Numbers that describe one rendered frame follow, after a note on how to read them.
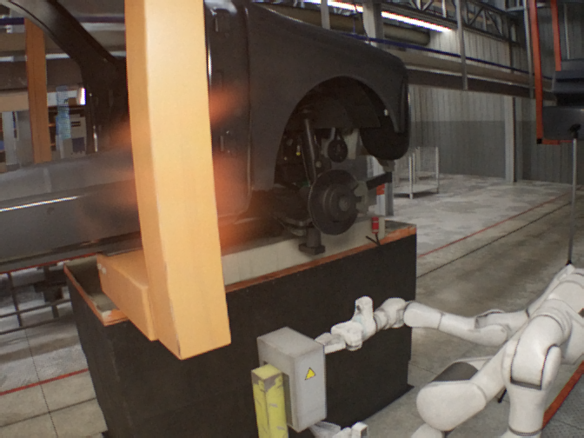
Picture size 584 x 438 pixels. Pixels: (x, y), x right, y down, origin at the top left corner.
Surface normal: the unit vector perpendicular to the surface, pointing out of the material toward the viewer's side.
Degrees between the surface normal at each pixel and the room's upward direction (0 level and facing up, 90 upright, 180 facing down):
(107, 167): 74
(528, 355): 64
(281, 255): 90
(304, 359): 90
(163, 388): 90
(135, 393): 90
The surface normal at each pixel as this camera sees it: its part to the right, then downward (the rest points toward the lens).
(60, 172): 0.55, -0.16
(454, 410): -0.70, 0.25
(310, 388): 0.61, 0.12
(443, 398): -0.79, 0.05
